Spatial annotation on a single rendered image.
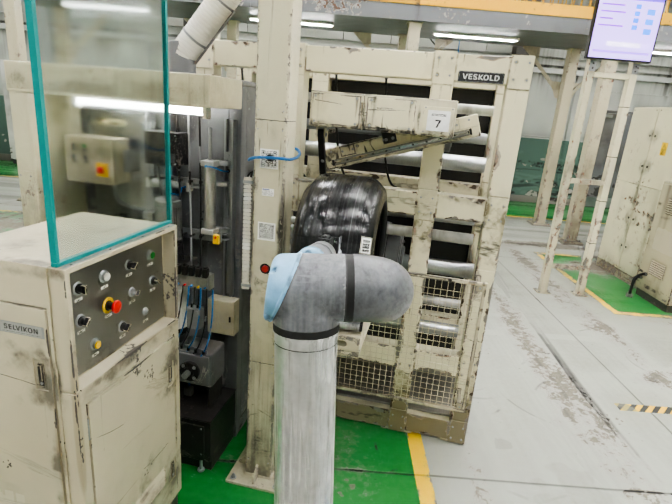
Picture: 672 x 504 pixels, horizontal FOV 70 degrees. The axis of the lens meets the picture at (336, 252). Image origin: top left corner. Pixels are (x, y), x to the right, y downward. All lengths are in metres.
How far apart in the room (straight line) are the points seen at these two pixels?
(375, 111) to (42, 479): 1.73
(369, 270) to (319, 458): 0.34
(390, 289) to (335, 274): 0.10
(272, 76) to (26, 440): 1.43
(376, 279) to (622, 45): 4.79
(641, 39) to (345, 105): 3.83
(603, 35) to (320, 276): 4.76
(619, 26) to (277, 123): 4.04
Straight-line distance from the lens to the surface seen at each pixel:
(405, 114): 2.04
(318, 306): 0.77
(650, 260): 6.09
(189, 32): 2.36
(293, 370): 0.82
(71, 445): 1.69
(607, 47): 5.34
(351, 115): 2.07
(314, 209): 1.73
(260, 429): 2.38
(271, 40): 1.90
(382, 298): 0.79
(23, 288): 1.53
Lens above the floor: 1.72
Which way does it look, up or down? 17 degrees down
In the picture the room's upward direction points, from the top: 5 degrees clockwise
